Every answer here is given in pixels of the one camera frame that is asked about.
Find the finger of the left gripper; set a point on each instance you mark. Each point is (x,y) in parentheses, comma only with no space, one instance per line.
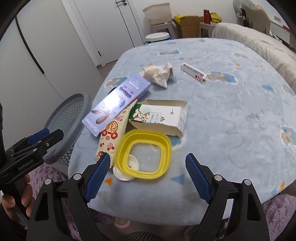
(49,141)
(33,139)

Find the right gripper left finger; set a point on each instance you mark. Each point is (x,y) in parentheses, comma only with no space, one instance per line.
(80,189)

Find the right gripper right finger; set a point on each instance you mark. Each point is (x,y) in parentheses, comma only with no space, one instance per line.
(215,190)

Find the red patterned snack wrapper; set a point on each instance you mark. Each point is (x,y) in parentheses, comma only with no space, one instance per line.
(111,135)

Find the white green milk carton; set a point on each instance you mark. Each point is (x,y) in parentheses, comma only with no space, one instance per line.
(165,116)

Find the purple cartoon toothpaste box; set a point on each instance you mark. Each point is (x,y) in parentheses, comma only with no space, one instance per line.
(133,88)

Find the small red white box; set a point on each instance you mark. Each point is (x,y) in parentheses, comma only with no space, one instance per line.
(193,72)

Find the white paper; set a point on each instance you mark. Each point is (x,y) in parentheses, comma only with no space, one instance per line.
(159,75)

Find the grey perforated trash basket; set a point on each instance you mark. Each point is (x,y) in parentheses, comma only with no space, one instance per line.
(67,117)

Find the person left hand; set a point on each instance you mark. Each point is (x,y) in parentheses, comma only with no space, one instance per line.
(19,206)

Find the purple fluffy rug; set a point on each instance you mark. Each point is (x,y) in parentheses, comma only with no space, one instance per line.
(278,211)

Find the light blue patterned blanket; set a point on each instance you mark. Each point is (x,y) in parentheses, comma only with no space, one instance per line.
(240,123)

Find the white door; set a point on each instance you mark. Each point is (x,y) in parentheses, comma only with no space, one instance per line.
(106,29)

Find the white blue round stool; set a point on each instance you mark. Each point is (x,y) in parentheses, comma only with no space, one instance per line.
(157,37)

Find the beige bed cover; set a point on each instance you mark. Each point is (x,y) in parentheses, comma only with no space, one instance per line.
(274,52)

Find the translucent storage bin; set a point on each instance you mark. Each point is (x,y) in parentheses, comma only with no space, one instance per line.
(158,14)

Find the grey plastic stool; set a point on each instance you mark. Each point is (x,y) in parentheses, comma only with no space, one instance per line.
(209,27)
(166,27)

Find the brown cardboard box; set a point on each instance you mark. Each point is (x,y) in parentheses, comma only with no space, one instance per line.
(188,26)

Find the yellow cloth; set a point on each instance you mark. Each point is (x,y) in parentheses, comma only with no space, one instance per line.
(215,18)

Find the red water bottle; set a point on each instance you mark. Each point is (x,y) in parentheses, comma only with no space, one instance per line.
(207,16)

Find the grey chair with clothes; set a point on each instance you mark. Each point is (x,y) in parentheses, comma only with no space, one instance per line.
(253,17)

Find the black door handle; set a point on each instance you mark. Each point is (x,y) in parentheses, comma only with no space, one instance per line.
(124,2)

